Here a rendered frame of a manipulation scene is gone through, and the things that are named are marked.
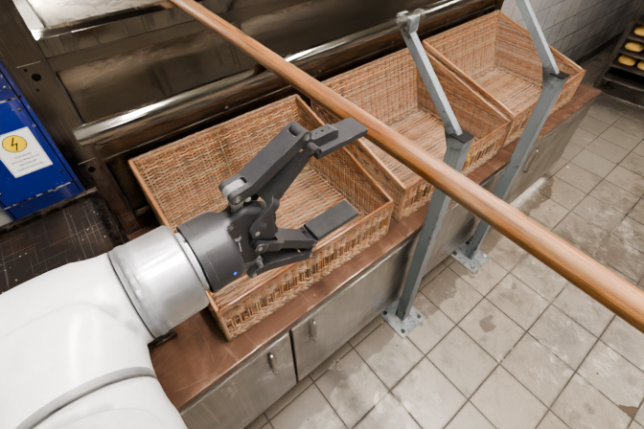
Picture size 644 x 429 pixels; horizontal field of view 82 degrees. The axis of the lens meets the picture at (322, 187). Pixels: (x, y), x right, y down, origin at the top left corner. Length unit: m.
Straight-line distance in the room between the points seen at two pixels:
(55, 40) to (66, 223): 0.38
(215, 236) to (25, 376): 0.16
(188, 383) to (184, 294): 0.66
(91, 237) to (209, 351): 0.38
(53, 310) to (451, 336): 1.52
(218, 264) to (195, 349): 0.68
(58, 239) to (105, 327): 0.62
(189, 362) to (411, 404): 0.86
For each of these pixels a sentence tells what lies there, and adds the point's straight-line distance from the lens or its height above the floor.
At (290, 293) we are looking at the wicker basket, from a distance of 1.00.
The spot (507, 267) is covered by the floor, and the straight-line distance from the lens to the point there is 1.97.
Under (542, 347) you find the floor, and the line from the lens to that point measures 1.83.
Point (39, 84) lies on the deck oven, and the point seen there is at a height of 1.09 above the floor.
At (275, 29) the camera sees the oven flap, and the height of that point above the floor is 1.05.
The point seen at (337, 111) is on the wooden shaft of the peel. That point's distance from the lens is 0.54.
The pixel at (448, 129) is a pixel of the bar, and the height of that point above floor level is 0.96.
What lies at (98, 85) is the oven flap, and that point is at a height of 1.05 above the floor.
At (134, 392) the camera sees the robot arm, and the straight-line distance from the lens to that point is 0.32.
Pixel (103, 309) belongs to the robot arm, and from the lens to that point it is 0.34.
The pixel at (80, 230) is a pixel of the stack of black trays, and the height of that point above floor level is 0.87.
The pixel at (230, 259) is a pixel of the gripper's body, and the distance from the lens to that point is 0.36.
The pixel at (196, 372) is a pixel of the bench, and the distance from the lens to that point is 1.00.
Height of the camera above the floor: 1.49
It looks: 45 degrees down
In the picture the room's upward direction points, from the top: straight up
